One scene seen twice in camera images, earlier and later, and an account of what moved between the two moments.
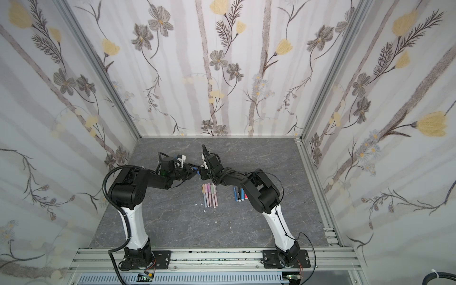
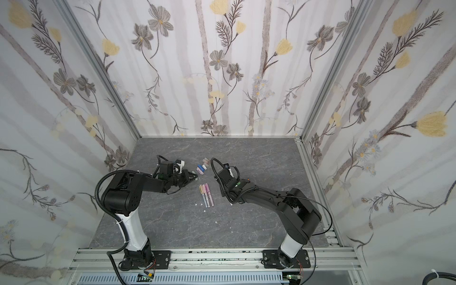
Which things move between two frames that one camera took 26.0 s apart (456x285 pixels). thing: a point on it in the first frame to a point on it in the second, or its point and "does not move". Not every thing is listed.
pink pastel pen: (206, 190) does not move
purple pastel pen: (209, 193) does not move
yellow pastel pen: (203, 191) does not move
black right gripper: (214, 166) to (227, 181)
